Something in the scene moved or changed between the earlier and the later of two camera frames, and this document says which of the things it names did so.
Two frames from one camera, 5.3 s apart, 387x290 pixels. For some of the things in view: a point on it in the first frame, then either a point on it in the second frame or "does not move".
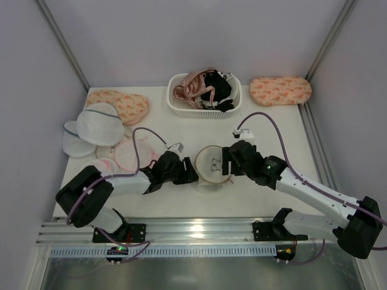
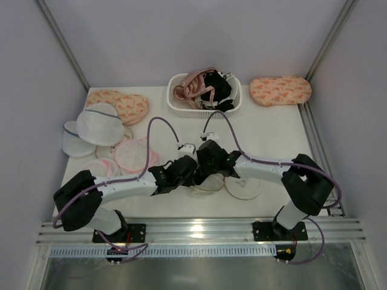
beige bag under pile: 109,151 does not move
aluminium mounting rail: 172,231 does not move
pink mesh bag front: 106,167 does not move
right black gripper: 231,161 -> 204,161
